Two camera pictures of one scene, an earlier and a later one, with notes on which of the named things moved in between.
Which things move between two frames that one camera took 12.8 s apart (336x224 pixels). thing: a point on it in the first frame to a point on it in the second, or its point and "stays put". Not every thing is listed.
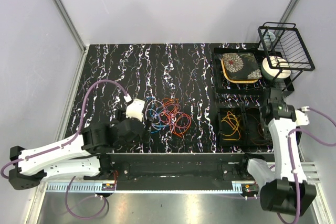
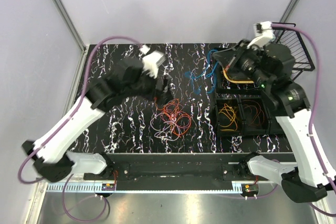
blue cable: x=160 y=126 to x=212 y=74
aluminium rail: x=311 y=172 stays put
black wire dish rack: x=286 y=52 stays put
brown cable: x=258 y=129 to x=259 y=119
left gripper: x=148 y=124 to x=164 y=96
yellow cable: x=232 y=118 to x=233 y=125
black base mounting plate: x=192 y=166 stays put
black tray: x=222 y=85 stays put
